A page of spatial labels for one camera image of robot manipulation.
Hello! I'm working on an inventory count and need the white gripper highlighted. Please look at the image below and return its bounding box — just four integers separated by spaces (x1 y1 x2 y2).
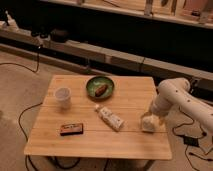
149 96 172 125

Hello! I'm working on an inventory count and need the white sponge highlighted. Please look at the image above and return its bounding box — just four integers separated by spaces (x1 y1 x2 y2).
141 115 155 133

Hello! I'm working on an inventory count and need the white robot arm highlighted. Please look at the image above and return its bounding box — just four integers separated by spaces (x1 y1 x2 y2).
149 78 213 135

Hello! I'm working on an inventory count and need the black power adapter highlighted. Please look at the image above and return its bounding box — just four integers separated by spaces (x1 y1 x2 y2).
183 136 199 147

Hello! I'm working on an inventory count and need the white tube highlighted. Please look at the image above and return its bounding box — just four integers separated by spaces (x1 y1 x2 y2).
95 104 124 131

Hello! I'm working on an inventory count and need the brown sausage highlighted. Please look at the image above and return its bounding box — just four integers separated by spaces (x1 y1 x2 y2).
95 84 108 97

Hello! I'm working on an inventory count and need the green plate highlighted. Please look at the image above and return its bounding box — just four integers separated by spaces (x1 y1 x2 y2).
86 76 114 100

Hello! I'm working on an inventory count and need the wooden table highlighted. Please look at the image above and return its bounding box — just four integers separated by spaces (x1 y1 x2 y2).
24 75 172 160

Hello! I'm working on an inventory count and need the dark red box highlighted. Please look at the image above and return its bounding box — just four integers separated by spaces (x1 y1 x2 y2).
60 123 84 136

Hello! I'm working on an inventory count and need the white plastic cup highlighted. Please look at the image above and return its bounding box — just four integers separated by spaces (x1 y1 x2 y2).
54 87 71 109

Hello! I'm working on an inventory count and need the black device on ledge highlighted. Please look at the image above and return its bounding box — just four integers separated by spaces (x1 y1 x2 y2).
50 29 69 43

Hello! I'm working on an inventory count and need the white bottle on ledge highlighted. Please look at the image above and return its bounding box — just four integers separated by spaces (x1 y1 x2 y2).
6 11 19 31

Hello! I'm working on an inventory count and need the black floor cable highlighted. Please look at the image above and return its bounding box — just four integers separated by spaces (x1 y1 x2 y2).
0 44 81 171

